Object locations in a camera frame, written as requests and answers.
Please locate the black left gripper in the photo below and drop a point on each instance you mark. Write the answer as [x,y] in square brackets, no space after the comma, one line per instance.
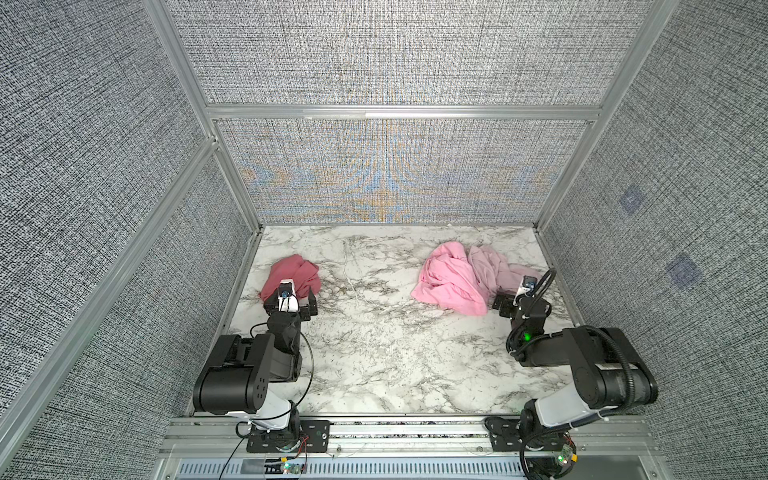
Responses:
[303,313]

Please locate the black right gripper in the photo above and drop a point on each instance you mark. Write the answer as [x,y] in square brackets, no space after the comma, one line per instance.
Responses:
[497,302]

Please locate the dark pink cloth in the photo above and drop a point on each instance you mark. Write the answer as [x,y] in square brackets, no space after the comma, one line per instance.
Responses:
[303,273]

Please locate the light pink cloth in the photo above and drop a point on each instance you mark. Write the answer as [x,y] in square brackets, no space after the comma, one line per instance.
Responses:
[447,280]

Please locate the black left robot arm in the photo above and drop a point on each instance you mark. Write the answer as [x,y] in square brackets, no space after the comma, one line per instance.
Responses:
[236,377]

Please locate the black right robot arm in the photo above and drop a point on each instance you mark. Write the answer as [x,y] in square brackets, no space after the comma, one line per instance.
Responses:
[608,375]

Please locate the mauve pink cloth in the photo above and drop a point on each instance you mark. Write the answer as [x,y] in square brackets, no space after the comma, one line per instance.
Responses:
[494,273]

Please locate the small green circuit board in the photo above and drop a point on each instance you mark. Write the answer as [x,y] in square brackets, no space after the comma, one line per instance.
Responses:
[285,467]

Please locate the right green circuit board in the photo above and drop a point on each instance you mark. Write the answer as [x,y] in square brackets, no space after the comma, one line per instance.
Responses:
[561,463]

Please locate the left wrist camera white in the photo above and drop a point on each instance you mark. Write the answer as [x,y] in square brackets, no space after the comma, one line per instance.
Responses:
[286,298]

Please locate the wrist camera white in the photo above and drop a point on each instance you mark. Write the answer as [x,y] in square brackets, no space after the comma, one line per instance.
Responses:
[286,298]
[527,284]

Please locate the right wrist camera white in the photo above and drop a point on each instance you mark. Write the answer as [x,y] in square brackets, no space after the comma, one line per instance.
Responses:
[527,284]

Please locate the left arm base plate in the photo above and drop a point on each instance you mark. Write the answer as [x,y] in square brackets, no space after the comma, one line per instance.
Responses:
[311,435]

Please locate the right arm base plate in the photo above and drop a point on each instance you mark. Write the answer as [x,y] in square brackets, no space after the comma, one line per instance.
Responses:
[506,434]

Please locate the aluminium front rail frame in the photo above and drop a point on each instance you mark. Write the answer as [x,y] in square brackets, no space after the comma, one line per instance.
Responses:
[403,447]

